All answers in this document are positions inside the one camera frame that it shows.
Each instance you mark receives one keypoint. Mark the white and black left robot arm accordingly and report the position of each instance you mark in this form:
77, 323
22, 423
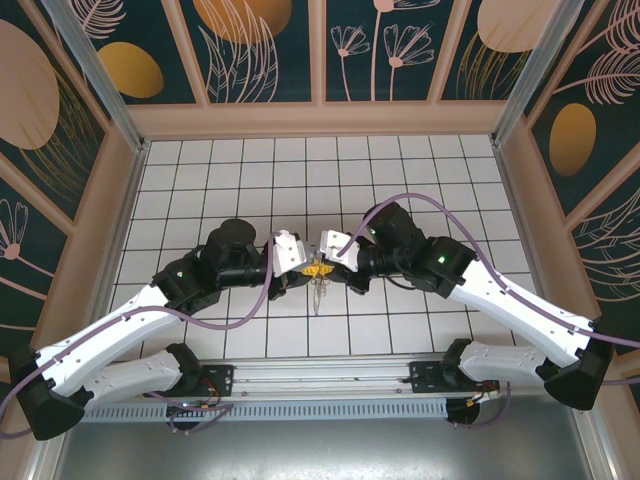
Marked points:
115, 330

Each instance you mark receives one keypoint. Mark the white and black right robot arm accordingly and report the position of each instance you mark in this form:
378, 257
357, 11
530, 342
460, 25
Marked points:
510, 310

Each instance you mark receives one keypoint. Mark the grey metal base sheet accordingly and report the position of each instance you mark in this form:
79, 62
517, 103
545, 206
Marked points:
320, 450

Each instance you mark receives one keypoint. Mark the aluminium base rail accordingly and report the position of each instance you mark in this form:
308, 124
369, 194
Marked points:
320, 377

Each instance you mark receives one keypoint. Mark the aluminium side rail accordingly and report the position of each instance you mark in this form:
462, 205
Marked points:
120, 240
525, 240

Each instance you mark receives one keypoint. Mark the aluminium corner post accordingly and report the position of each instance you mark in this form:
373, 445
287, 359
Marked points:
530, 75
100, 80

